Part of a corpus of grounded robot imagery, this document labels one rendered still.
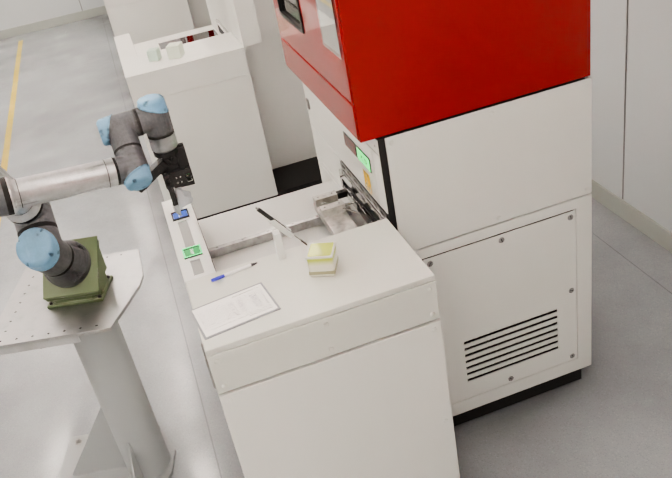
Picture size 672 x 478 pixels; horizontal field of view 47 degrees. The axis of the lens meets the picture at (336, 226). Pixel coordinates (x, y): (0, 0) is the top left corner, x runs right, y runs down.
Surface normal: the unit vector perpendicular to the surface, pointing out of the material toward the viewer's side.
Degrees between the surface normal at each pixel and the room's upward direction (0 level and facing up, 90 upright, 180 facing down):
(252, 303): 0
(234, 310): 0
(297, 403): 90
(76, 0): 90
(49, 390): 0
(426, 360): 90
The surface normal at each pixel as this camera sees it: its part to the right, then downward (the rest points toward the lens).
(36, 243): -0.06, -0.15
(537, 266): 0.31, 0.44
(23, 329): -0.16, -0.85
